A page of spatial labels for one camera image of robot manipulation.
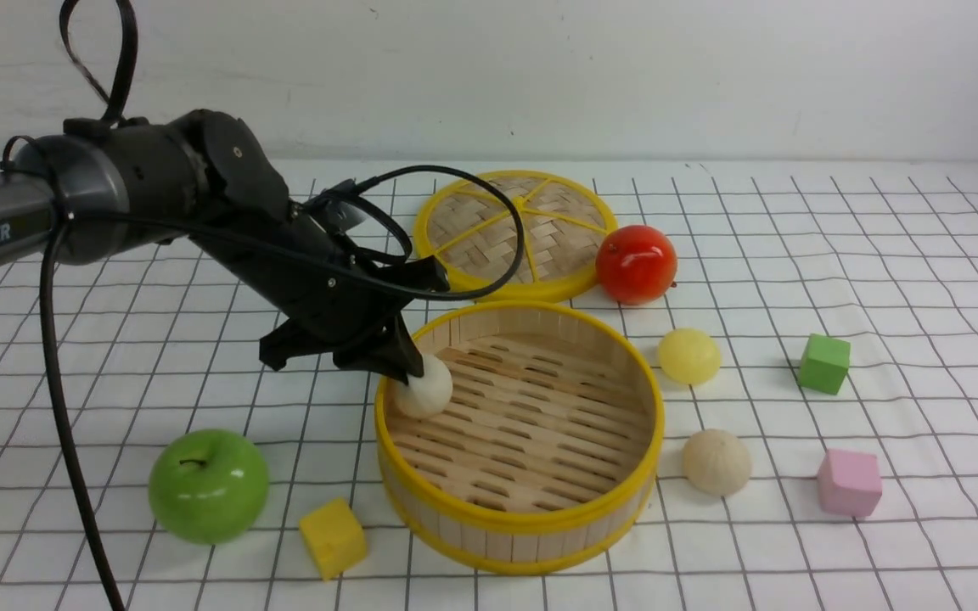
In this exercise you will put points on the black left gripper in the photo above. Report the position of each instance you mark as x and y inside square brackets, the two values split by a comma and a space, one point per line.
[325, 312]

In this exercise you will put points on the white bun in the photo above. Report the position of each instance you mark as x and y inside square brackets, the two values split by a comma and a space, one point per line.
[716, 462]
[427, 396]

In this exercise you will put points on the yellow bun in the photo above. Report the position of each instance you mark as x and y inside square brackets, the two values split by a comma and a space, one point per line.
[689, 356]

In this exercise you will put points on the left robot arm black grey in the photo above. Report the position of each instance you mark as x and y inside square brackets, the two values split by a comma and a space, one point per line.
[204, 177]

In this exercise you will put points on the bamboo steamer tray yellow rim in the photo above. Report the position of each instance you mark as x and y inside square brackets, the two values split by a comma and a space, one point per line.
[547, 451]

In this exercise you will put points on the woven bamboo steamer lid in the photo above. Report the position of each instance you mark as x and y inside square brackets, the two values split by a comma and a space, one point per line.
[474, 237]

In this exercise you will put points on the green apple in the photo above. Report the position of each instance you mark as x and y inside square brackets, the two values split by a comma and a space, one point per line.
[208, 487]

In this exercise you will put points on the yellow cube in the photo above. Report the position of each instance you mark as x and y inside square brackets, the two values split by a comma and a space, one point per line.
[334, 538]

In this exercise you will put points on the red tomato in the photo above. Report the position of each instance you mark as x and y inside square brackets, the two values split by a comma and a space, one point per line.
[636, 264]

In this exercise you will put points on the green cube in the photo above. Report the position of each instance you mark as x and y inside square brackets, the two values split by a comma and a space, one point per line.
[824, 364]

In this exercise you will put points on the white checkered tablecloth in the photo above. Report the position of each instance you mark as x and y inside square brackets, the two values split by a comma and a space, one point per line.
[160, 342]

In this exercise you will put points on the pink cube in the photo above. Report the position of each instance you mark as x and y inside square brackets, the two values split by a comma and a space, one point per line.
[849, 483]

